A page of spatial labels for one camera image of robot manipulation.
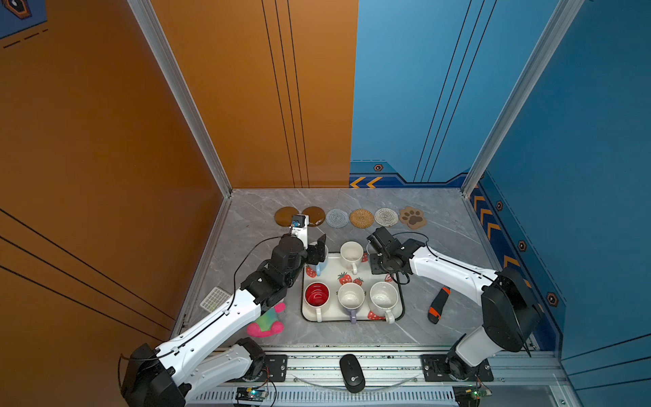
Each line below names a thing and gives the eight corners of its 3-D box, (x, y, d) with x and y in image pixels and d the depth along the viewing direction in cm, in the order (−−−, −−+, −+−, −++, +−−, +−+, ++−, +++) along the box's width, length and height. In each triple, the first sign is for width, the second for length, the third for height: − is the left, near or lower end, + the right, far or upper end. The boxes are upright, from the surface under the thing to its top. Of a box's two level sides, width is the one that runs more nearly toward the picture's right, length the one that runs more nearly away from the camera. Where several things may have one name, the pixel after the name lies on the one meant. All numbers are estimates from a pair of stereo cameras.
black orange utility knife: (424, 318, 85) (426, 316, 83) (439, 286, 92) (441, 283, 90) (436, 325, 83) (438, 323, 82) (450, 292, 91) (452, 289, 89)
